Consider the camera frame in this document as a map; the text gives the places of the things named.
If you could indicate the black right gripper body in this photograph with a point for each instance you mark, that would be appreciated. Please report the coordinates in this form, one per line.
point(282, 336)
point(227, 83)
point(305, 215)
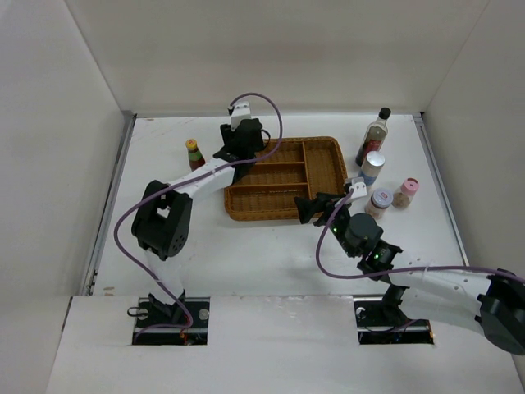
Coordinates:
point(342, 217)

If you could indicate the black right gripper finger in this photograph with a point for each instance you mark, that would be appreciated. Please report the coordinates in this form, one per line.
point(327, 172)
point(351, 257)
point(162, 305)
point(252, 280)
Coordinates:
point(301, 202)
point(306, 213)

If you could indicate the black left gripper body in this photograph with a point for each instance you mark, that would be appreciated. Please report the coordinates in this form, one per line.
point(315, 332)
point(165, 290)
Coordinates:
point(229, 135)

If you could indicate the red sauce bottle green label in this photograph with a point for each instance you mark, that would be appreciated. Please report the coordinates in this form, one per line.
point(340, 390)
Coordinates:
point(195, 157)

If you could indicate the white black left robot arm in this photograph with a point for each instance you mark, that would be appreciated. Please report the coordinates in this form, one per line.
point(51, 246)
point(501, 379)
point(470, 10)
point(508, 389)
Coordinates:
point(162, 217)

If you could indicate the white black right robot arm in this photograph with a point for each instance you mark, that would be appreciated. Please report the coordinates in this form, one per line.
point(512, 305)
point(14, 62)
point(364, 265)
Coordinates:
point(486, 301)

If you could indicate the brown wicker divided tray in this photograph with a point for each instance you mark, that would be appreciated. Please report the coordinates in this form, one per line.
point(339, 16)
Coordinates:
point(301, 167)

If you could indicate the white-lid spice jar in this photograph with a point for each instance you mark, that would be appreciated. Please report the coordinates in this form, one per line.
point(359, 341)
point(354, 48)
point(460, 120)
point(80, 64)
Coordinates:
point(380, 200)

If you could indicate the silver-lid jar blue label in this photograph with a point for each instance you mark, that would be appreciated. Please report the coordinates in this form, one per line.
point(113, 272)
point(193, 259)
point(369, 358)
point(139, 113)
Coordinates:
point(371, 167)

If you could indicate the pink-lid spice jar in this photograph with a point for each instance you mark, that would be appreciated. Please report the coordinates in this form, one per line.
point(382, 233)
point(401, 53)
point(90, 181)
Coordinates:
point(403, 196)

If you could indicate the tall soy sauce bottle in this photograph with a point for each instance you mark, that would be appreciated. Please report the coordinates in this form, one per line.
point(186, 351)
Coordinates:
point(374, 137)

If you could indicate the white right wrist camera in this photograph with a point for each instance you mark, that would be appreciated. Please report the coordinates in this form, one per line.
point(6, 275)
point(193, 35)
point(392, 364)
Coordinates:
point(356, 188)

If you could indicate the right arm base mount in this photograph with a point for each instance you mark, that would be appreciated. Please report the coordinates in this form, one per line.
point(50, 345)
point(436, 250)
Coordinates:
point(380, 325)

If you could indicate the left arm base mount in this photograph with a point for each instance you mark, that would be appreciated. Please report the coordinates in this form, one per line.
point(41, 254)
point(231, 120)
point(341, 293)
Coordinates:
point(160, 324)

